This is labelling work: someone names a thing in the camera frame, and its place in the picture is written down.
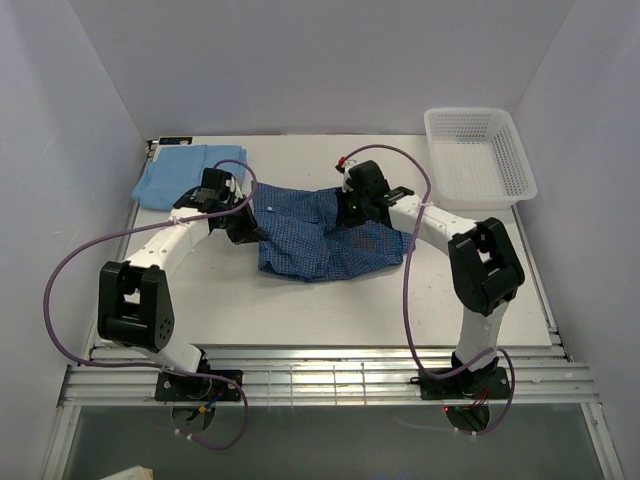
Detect blue checked long sleeve shirt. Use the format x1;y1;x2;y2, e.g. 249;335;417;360
253;183;409;283

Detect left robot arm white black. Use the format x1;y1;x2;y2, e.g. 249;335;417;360
97;168;268;400

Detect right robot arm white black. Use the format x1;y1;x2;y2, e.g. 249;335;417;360
336;158;525;400

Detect folded light blue shirt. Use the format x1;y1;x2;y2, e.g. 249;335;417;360
132;145;247;211

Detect white plastic perforated basket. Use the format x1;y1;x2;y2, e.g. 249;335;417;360
424;107;537;211

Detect wooden block at bottom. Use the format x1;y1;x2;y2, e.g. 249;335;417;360
103;465;154;480

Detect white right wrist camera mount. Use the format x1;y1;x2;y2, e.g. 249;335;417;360
336;157;360;193

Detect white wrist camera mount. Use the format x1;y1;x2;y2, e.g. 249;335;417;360
221;174;246;205
336;157;360;193

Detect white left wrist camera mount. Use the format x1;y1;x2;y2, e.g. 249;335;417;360
221;174;246;205

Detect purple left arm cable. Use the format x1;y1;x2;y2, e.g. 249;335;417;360
43;158;259;450

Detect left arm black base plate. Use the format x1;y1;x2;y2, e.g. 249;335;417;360
154;371;241;403

